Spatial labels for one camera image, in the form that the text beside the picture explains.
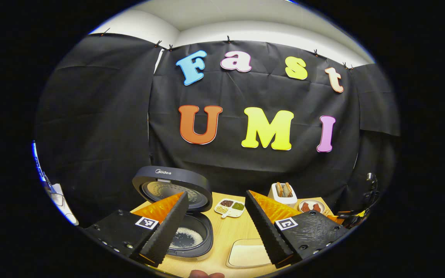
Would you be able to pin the row of small cloth clips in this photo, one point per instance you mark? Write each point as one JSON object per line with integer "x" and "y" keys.
{"x": 228, "y": 39}

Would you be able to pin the clear tray of rice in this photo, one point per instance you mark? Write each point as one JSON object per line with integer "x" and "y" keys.
{"x": 247, "y": 255}

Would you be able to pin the black backdrop cloth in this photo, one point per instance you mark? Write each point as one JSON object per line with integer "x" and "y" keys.
{"x": 245, "y": 166}

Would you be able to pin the white toaster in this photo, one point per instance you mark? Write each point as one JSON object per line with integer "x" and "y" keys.
{"x": 282, "y": 200}

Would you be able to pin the white divided bean plate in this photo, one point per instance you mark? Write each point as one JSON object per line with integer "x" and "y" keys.
{"x": 229, "y": 207}

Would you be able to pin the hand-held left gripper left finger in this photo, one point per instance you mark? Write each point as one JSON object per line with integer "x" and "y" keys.
{"x": 168, "y": 227}

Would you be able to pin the toast slice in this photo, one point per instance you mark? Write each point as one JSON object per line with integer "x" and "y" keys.
{"x": 279, "y": 190}
{"x": 287, "y": 189}

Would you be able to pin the brown meat piece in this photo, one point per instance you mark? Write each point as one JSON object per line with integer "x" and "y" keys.
{"x": 316, "y": 207}
{"x": 306, "y": 207}

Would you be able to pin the round white meat plate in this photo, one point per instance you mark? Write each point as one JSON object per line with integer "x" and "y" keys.
{"x": 311, "y": 200}

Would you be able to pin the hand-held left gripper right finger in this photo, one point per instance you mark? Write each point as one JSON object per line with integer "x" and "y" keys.
{"x": 265, "y": 227}

